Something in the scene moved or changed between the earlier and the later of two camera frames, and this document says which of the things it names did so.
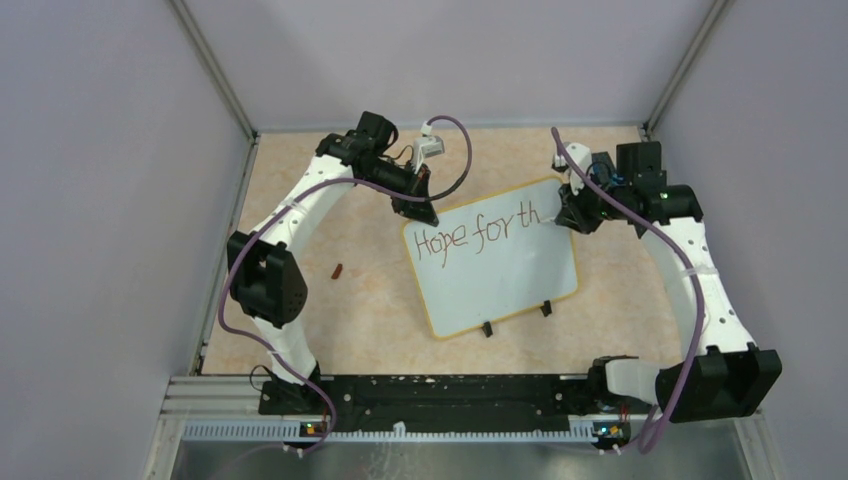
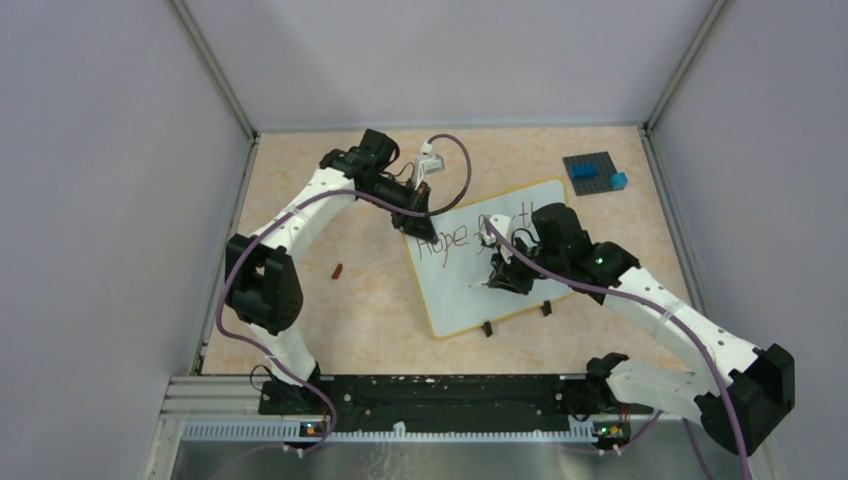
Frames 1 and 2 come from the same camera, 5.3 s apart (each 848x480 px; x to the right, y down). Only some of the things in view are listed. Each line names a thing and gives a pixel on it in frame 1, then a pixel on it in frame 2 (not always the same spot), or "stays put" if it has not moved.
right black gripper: [572, 212] → [507, 276]
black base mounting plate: [436, 399] stays put
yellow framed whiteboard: [492, 255] stays put
